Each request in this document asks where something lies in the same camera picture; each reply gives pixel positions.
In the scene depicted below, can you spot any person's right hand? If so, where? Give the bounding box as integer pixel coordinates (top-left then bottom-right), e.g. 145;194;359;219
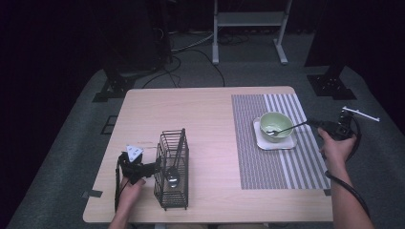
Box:
317;127;358;174

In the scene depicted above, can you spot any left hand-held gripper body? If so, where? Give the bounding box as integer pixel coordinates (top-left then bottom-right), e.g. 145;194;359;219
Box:
117;144;155;185

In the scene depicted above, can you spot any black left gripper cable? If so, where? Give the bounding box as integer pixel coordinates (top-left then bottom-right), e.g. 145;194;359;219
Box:
114;160;122;213

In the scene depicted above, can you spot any grey tape piece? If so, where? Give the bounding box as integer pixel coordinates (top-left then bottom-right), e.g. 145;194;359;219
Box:
81;189;104;199

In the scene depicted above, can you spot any black wire basket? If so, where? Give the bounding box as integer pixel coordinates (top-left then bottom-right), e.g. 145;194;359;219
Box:
153;128;190;212

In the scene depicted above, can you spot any white metal stand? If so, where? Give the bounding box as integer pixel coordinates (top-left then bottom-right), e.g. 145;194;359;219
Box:
211;0;293;66

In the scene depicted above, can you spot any black stand base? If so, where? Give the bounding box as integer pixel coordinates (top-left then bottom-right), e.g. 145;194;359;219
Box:
306;63;357;101
92;66;138;103

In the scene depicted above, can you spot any grey floor cable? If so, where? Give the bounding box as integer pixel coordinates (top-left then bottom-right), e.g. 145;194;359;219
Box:
171;30;215;53

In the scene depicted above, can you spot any grey striped placemat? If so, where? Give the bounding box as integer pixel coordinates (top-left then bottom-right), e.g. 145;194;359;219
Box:
231;93;332;191

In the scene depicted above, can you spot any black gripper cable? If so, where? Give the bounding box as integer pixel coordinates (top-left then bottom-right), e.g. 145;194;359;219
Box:
324;114;372;220
114;160;122;213

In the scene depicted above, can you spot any metal spoon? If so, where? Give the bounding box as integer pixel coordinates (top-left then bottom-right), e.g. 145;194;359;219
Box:
266;119;310;137
165;128;187;189

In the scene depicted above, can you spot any person's left hand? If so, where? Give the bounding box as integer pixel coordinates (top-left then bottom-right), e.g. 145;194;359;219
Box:
117;177;147;213

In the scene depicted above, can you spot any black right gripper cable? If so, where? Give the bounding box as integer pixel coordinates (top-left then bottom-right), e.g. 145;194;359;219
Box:
324;114;372;220

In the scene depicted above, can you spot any black floor cable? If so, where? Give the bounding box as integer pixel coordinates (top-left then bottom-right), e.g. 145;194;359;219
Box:
141;48;226;90

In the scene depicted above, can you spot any green bowl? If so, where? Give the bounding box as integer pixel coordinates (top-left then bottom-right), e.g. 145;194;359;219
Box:
259;111;294;143

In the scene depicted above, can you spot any white square plate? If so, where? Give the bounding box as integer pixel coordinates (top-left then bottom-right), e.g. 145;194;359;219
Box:
252;116;299;151

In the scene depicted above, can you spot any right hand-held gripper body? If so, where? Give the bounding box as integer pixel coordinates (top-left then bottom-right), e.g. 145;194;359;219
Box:
319;106;381;141

